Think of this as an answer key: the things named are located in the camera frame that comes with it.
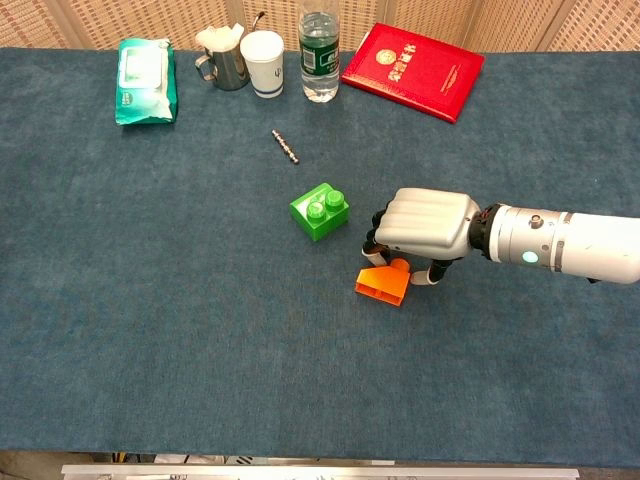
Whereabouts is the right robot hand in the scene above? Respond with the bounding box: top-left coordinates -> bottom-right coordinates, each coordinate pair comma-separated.
361,187 -> 482,287

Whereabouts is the orange toy block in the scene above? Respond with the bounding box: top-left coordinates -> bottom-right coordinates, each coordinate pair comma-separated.
354,258 -> 412,308

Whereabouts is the green toy block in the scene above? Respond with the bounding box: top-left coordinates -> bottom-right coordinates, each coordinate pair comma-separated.
289,182 -> 351,243

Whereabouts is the red certificate book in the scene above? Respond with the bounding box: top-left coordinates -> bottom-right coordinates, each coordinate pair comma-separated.
340,22 -> 486,124

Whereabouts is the clear plastic water bottle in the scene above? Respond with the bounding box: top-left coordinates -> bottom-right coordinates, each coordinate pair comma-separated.
298,10 -> 341,104

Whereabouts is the white paper cup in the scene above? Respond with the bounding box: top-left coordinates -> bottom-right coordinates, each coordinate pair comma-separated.
239,30 -> 286,99

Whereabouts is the stainless steel mug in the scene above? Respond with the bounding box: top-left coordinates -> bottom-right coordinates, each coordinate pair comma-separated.
194,46 -> 251,92

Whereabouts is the blue table cloth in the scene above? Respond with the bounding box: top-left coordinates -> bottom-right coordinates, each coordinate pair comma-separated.
0,46 -> 640,468

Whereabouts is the white tissue in mug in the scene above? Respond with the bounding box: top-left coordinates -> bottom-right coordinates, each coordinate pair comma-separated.
194,22 -> 246,54

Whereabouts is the green wet wipes pack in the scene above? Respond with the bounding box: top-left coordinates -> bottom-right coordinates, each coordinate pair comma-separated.
114,37 -> 179,126

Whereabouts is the woven folding screen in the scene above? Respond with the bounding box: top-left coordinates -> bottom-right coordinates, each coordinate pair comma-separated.
0,0 -> 640,53

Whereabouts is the small metal bead chain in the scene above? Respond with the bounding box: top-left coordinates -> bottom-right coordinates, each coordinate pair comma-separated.
271,129 -> 302,166

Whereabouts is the aluminium frame rail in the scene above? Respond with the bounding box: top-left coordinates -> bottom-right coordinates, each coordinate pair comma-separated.
60,463 -> 581,480

